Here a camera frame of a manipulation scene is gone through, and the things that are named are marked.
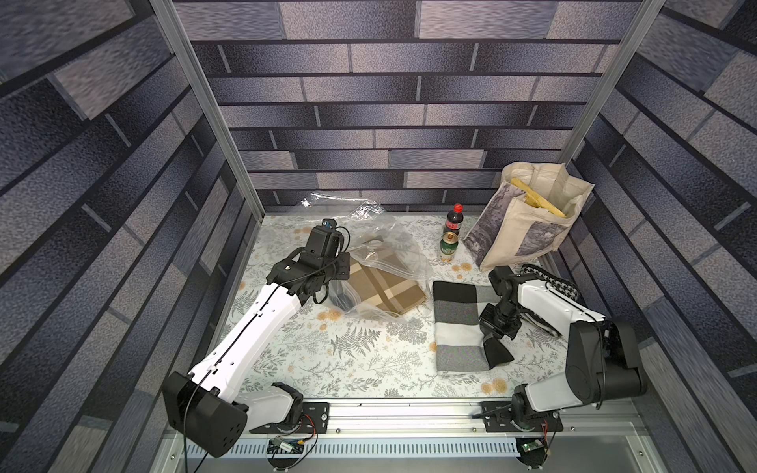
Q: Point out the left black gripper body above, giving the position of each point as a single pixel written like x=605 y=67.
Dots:
x=338 y=268

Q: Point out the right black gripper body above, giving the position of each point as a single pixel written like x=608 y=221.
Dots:
x=496 y=329

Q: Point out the grey black striped scarf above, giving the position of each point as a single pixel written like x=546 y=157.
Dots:
x=458 y=334

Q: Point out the brown plaid scarf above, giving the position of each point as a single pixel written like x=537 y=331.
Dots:
x=384 y=282

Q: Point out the black white houndstooth scarf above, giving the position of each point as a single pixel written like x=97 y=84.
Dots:
x=565 y=287

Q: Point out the clear plastic vacuum bag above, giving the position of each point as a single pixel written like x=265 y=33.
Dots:
x=363 y=220

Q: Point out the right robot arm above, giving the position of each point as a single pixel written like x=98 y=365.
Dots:
x=603 y=360

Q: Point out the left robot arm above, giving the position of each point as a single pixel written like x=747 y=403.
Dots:
x=203 y=404

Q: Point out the beige canvas tote bag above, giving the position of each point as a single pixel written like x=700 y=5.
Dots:
x=511 y=232

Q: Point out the green drink can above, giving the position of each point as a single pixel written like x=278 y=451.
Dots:
x=448 y=246

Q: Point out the right circuit board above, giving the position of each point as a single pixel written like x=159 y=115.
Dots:
x=532 y=453

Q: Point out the circuit board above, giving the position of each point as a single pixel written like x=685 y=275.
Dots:
x=280 y=446
x=532 y=453

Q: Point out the dark soy sauce bottle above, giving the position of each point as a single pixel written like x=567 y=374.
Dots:
x=454 y=219

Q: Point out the yellow object in tote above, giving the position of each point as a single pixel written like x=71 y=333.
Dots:
x=535 y=200

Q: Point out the left circuit board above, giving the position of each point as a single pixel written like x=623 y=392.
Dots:
x=280 y=446

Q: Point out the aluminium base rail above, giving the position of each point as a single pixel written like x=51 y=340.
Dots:
x=436 y=435

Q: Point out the aluminium frame post left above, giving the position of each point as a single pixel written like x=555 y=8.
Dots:
x=177 y=38

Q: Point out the aluminium frame post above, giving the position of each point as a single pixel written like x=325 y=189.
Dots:
x=638 y=29
x=177 y=38

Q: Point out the aluminium frame post right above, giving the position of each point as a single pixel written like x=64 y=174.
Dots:
x=638 y=29

